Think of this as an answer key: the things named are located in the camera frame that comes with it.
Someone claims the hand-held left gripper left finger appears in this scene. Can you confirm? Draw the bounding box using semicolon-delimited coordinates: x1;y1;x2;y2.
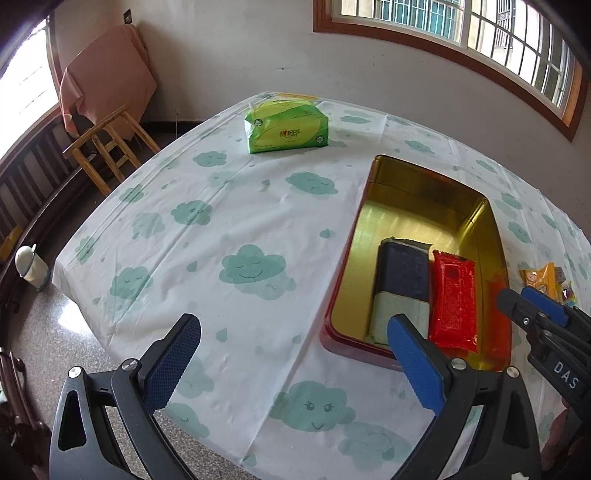
48;313;202;480

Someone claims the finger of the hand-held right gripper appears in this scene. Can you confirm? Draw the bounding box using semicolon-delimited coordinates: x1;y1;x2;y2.
497;288;550;334
521;286;591;344

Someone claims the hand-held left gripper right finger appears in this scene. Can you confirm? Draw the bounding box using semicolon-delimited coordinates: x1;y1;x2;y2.
387;313;542;480

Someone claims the yellow snack packet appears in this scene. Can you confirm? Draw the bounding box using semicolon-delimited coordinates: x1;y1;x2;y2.
517;262;578;308

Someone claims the dark red gold tin box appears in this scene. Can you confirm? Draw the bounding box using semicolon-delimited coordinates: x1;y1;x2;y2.
320;154;513;374

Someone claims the person's right hand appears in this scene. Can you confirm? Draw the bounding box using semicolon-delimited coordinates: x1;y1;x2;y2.
541;402;591;480

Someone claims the red snack packet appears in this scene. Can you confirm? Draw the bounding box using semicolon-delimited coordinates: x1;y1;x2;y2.
427;249;478;354

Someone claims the dark grey snack packet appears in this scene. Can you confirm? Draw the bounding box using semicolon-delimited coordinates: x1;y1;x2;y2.
369;237;432;347

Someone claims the dark wooden chair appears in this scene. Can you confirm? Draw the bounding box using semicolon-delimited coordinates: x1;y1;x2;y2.
0;346;51;480

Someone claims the white trash bin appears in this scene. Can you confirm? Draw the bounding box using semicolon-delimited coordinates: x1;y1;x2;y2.
15;244;51;292

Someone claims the cloud print tablecloth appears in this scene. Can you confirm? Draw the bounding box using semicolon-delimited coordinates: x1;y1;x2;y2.
51;90;591;480

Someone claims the yellow flat box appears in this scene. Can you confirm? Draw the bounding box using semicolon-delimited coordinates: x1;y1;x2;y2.
0;226;24;261

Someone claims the dark wooden bench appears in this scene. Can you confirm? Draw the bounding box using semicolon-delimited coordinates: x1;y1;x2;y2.
0;111;93;296

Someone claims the wooden stool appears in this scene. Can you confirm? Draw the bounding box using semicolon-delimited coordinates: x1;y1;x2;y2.
62;104;162;197

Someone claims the green tissue pack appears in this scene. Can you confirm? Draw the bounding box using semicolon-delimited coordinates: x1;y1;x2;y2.
243;99;329;155

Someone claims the brown framed barred window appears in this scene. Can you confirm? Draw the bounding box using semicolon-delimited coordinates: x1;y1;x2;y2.
313;0;583;141

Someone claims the pink cloth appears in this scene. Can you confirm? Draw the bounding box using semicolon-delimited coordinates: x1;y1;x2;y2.
58;23;158;139

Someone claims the bright side window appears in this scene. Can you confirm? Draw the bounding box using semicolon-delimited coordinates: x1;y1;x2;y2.
0;18;61;158

